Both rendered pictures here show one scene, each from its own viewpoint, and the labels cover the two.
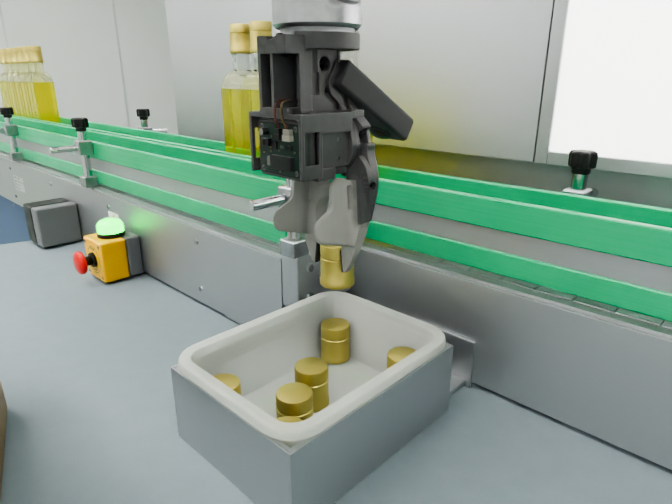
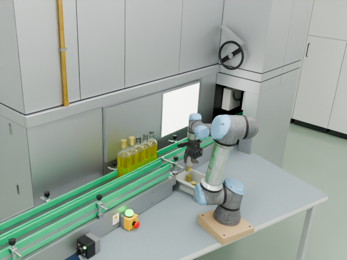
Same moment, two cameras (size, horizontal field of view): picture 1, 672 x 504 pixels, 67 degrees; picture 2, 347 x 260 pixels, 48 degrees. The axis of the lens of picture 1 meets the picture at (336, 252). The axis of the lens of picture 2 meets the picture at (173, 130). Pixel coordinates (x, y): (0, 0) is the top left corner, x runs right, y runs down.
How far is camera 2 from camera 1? 249 cm
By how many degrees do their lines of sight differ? 87
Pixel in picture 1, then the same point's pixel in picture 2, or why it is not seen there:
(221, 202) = (154, 179)
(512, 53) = (156, 123)
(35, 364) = (182, 224)
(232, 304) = (160, 197)
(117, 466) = (208, 207)
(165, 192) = (136, 190)
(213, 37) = (62, 147)
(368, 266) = not seen: hidden behind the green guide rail
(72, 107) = not seen: outside the picture
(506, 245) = (182, 153)
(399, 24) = (137, 124)
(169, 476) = not seen: hidden behind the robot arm
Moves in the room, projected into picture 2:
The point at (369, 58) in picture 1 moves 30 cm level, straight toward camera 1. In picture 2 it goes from (130, 133) to (179, 135)
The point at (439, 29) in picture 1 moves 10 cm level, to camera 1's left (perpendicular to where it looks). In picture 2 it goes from (144, 123) to (144, 129)
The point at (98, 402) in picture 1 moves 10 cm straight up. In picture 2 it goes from (193, 212) to (194, 198)
